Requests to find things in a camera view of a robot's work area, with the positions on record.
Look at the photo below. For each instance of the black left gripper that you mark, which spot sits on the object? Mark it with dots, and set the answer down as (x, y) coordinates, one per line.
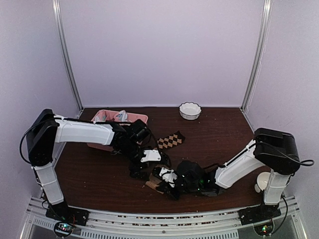
(137, 174)

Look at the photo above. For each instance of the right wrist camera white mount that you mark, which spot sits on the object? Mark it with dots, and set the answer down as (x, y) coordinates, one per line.
(167, 175)

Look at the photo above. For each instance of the white scalloped ceramic bowl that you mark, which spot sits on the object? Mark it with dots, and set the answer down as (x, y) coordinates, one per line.
(190, 111)

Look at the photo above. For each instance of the aluminium front rail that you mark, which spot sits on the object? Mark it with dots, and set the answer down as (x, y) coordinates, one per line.
(224, 224)

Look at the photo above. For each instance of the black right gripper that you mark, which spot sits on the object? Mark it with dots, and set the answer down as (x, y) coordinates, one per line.
(167, 187)

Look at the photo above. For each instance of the right aluminium corner post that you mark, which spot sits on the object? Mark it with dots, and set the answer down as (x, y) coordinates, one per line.
(264, 28)

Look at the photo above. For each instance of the pink divided storage box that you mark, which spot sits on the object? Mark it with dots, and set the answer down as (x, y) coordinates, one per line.
(128, 136)

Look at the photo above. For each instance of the brown argyle patterned sock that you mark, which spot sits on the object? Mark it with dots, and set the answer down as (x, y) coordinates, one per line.
(171, 141)

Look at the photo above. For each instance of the tan ribbed sock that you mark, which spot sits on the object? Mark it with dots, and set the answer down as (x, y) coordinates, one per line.
(156, 183)

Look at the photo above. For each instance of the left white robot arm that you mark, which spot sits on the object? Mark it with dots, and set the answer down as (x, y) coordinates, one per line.
(49, 129)

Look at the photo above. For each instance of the rolled socks in box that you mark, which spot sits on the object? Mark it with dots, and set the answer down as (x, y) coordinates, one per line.
(121, 116)

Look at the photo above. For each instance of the left aluminium corner post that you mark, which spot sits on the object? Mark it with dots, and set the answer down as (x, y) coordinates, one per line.
(65, 54)

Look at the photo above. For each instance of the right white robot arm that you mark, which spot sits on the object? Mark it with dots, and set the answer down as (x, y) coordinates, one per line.
(274, 149)

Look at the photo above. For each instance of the aluminium corner post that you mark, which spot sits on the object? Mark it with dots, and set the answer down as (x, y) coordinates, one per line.
(65, 54)
(264, 28)

